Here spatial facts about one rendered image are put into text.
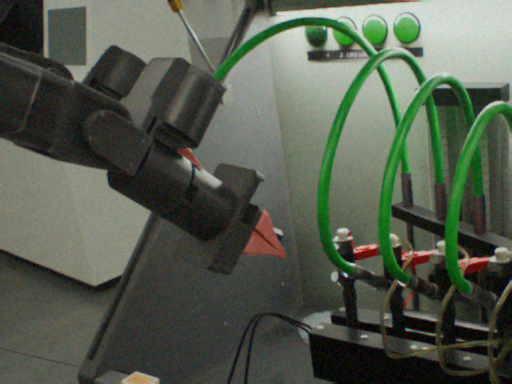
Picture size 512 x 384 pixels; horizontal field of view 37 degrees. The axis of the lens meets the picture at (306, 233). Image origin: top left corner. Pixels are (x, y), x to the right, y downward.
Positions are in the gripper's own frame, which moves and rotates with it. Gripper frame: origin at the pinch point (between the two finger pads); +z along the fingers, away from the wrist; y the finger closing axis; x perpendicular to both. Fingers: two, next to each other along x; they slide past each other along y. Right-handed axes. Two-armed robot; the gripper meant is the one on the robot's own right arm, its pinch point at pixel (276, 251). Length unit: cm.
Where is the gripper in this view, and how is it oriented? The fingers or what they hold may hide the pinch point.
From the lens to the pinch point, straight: 77.7
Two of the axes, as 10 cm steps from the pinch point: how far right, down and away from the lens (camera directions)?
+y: 4.3, -8.9, 1.5
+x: -6.5, -1.9, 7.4
